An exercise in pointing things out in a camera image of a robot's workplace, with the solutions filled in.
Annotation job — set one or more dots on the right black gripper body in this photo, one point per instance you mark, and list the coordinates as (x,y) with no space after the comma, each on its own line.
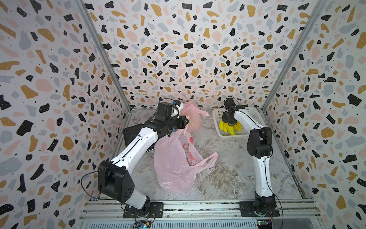
(225,119)

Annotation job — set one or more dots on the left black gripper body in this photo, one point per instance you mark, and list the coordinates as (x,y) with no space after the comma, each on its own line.
(174,123)

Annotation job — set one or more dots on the yellow banana bunch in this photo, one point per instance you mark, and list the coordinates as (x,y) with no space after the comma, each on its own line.
(230,128)

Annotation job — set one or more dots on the pink plastic bag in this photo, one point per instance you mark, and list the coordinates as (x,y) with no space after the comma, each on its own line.
(194,114)
(177,162)

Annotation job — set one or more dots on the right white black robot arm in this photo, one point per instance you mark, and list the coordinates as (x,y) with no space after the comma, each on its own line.
(259,147)

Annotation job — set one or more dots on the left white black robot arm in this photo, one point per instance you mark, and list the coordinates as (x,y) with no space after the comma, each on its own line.
(114,177)

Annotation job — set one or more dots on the white plastic basket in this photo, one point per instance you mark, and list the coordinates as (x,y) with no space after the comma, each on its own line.
(217,116)

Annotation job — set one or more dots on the black flat case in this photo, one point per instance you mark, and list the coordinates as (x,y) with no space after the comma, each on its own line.
(130,133)

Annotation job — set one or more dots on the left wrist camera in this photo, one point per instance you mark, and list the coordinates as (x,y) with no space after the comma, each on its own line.
(177,107)

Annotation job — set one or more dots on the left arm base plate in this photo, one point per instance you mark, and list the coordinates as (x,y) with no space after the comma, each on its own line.
(149,210)

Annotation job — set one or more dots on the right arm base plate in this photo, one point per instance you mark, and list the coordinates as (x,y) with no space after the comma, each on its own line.
(259,208)

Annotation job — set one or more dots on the aluminium front rail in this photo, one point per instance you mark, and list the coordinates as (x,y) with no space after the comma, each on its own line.
(202,214)

